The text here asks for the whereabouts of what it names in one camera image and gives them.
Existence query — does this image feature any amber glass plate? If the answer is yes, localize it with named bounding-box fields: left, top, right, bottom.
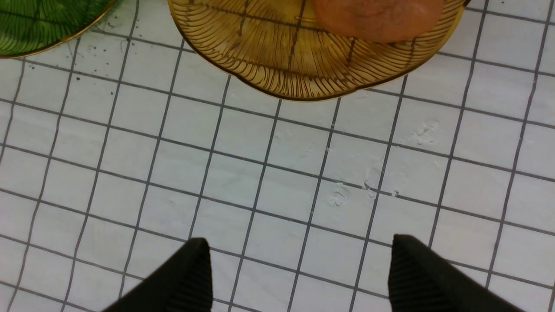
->
left=168, top=0, right=468, bottom=101

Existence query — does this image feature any orange potato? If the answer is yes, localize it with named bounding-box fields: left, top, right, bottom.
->
left=312, top=0, right=444, bottom=43

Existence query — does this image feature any green glass plate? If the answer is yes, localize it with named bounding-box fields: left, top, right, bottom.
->
left=0, top=0, right=119, bottom=59

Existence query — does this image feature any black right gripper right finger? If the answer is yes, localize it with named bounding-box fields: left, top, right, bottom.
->
left=387, top=234, right=519, bottom=312

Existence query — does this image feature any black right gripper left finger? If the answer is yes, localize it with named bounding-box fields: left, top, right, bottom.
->
left=105, top=237, right=213, bottom=312

